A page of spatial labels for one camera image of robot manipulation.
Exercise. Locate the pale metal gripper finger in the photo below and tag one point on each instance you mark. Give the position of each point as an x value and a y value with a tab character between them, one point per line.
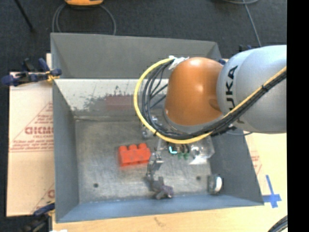
159	159
151	169

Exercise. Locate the red toy brick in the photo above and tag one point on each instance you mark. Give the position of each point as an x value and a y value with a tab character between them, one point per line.
133	155

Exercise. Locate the purple-grey toy animal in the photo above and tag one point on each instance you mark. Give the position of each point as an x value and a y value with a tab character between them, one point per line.
165	191

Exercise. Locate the small shiny clear object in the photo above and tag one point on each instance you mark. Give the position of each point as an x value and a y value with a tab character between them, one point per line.
147	132

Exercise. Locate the grey and white cup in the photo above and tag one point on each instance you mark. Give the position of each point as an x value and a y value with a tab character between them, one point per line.
214	184

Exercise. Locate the grey metal bin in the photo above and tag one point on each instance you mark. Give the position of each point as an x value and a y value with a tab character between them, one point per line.
101	139

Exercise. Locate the brown cardboard board, red print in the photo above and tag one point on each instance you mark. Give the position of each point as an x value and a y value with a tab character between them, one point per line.
29	158

